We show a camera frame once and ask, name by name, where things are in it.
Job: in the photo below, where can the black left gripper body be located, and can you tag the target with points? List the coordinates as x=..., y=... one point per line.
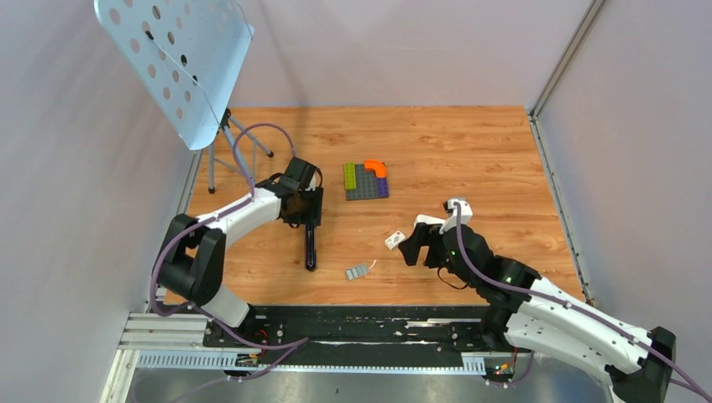
x=308, y=209

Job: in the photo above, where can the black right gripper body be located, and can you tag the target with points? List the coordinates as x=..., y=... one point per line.
x=461, y=273

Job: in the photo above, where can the white staple box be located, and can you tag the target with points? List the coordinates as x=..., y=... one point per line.
x=394, y=239

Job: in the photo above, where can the blue black stapler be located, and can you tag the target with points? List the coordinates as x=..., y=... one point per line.
x=310, y=247

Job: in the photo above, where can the grey staple tray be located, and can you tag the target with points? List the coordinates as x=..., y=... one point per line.
x=357, y=271

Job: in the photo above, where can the white stapler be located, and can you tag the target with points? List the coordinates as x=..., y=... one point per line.
x=428, y=220

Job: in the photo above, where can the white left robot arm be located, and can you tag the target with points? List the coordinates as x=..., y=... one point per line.
x=191, y=262

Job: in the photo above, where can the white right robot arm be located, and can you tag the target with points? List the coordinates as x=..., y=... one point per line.
x=526, y=310

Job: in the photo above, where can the green building brick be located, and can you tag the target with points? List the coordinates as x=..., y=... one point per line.
x=349, y=176

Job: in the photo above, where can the grey building baseplate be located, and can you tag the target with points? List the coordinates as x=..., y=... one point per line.
x=366, y=186

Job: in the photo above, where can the blue building brick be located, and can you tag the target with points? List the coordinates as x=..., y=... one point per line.
x=382, y=187

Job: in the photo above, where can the orange curved brick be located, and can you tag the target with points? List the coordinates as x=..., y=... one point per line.
x=377, y=167

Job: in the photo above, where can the light blue music stand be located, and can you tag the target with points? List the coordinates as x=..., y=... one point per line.
x=188, y=55

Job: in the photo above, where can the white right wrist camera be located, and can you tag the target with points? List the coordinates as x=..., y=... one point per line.
x=459, y=212

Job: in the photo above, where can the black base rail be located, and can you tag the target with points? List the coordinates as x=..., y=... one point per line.
x=461, y=340

